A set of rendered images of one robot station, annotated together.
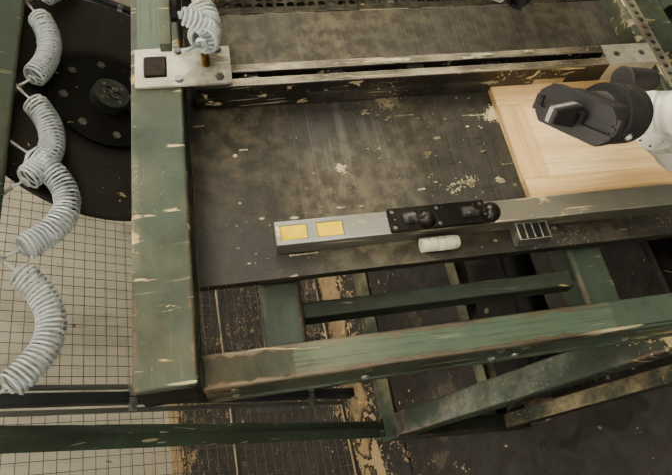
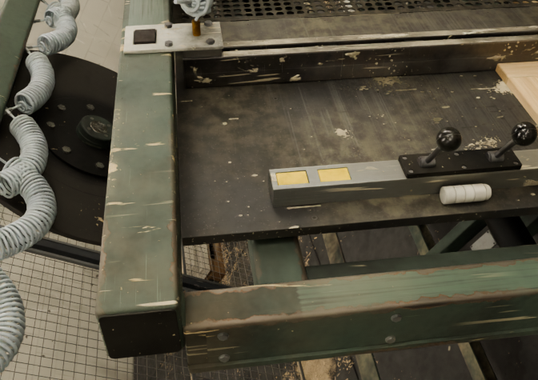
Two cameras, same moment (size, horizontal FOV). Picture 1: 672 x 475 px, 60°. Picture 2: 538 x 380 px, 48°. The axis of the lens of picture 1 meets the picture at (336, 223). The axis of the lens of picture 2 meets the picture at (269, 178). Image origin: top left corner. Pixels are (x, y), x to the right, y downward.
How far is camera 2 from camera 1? 0.39 m
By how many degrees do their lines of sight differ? 20
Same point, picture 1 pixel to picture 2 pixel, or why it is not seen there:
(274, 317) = (271, 276)
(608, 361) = not seen: outside the picture
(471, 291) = (512, 255)
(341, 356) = (359, 294)
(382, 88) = (380, 63)
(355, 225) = (363, 171)
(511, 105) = (523, 77)
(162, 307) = (138, 228)
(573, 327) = not seen: outside the picture
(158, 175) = (142, 116)
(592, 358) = not seen: outside the picture
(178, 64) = (168, 34)
